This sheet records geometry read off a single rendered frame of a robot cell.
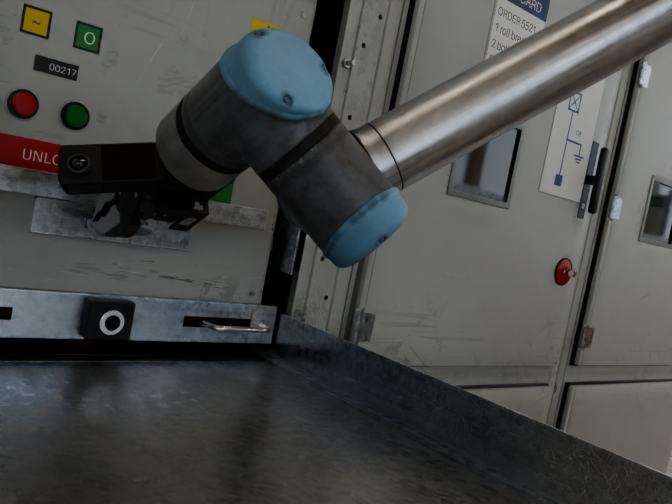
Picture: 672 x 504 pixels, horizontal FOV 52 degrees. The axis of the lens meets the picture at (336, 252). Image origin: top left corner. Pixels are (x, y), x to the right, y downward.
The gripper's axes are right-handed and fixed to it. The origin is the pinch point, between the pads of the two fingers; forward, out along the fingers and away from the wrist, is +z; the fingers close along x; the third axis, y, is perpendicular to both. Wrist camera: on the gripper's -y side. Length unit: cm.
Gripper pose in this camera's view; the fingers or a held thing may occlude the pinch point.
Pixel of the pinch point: (95, 223)
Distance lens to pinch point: 86.8
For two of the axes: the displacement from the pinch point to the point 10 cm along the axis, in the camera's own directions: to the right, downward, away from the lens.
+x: -1.5, -9.3, 3.3
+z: -6.4, 3.4, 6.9
